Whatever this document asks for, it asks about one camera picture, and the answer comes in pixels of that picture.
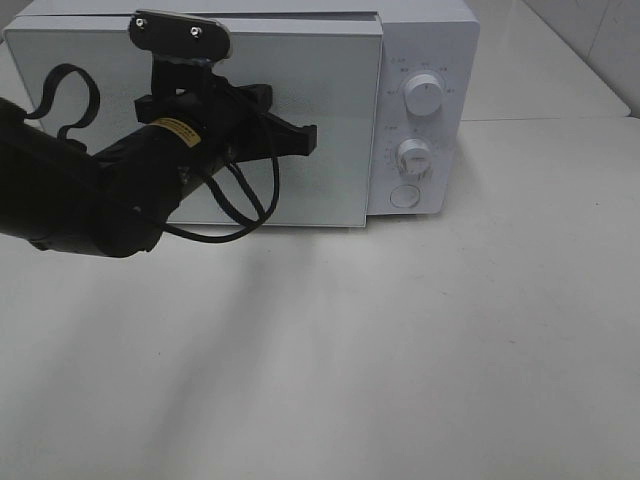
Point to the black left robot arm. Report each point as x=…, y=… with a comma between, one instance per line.
x=114, y=203

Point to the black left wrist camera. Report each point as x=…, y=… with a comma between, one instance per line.
x=180, y=35

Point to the white microwave oven body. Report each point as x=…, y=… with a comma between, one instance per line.
x=417, y=36

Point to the lower white timer knob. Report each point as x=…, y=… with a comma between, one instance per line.
x=413, y=157

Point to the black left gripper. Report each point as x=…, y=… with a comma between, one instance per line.
x=197, y=117

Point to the upper white power knob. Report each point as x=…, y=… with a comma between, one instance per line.
x=423, y=94

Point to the round white door button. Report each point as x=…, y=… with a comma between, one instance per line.
x=405, y=196

